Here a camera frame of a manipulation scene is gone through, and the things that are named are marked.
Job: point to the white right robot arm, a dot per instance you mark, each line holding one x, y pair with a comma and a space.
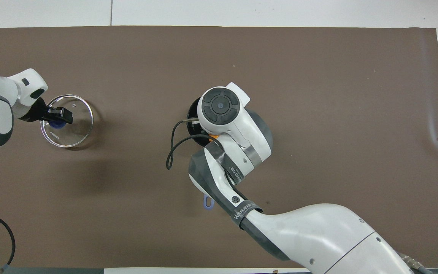
318, 232

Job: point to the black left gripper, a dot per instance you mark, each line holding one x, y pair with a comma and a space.
36, 113

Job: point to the yellow corn cob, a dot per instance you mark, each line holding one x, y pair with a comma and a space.
214, 137

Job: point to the glass lid with blue knob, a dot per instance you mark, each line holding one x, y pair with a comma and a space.
76, 131

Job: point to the brown table mat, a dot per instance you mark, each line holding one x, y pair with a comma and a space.
318, 76

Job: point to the grey corrugated conduit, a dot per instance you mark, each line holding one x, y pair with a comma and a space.
414, 264

